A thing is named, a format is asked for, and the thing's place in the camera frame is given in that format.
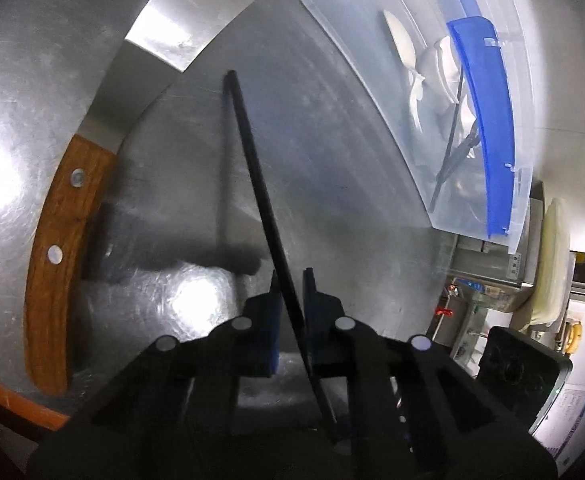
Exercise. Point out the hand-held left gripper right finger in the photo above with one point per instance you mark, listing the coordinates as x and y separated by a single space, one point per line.
317 330

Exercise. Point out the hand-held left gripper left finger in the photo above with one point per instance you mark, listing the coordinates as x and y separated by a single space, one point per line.
267 335

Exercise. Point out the black chopstick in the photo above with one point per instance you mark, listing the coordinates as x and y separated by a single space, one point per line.
262 195
450 150

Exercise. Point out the metal peeler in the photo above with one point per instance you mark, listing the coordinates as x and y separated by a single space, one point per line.
462 155

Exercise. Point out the white rice paddle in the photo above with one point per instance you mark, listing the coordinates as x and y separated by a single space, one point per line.
402 42

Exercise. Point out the white printed sheet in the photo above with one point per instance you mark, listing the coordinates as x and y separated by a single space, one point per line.
569 420

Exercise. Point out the stainless steel appliance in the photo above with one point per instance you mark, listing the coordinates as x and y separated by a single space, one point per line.
487 265

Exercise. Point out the cream plastic tray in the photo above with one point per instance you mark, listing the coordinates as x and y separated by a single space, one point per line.
554 260

